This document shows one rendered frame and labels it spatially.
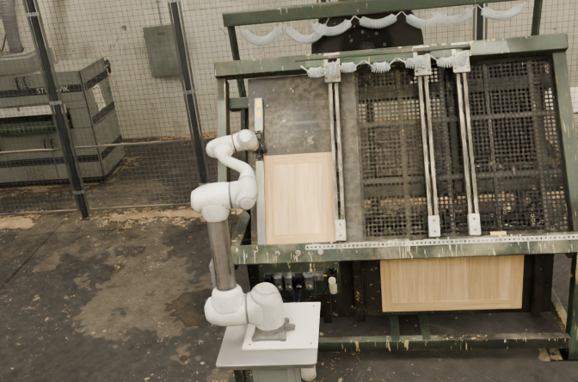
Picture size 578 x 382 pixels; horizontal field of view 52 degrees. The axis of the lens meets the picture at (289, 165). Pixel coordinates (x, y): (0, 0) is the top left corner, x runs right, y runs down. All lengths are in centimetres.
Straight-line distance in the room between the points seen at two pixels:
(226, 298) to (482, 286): 181
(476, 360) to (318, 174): 159
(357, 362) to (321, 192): 118
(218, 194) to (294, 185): 101
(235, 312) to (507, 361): 193
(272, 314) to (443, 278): 139
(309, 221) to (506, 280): 133
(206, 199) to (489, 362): 223
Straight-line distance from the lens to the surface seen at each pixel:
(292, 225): 372
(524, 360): 425
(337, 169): 372
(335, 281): 363
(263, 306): 304
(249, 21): 431
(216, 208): 285
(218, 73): 394
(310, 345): 310
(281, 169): 378
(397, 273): 399
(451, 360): 418
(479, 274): 406
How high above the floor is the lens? 270
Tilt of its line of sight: 22 degrees down
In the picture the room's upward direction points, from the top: 6 degrees counter-clockwise
